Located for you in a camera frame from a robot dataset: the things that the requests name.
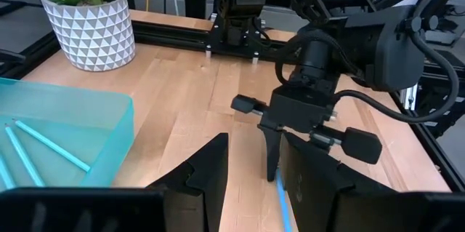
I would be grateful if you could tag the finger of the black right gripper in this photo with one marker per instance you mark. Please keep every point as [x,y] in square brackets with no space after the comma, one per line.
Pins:
[272,152]

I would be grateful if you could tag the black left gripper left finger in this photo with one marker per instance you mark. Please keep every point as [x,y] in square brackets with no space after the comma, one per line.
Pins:
[203,188]

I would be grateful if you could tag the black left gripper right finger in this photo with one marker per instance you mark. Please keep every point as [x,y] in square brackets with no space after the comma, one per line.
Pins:
[327,195]

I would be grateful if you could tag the blue pencil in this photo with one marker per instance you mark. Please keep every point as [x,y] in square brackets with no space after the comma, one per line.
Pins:
[283,203]

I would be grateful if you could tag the teal pencil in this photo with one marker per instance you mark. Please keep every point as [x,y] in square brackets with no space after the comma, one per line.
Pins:
[54,146]
[23,155]
[5,174]

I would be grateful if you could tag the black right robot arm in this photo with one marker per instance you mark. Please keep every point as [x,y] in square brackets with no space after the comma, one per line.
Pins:
[385,43]

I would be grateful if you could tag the teal plastic bin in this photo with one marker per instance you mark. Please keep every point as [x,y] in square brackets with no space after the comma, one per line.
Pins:
[109,115]

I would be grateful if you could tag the green plant in white pot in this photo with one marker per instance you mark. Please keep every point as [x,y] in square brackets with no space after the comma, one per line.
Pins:
[91,32]

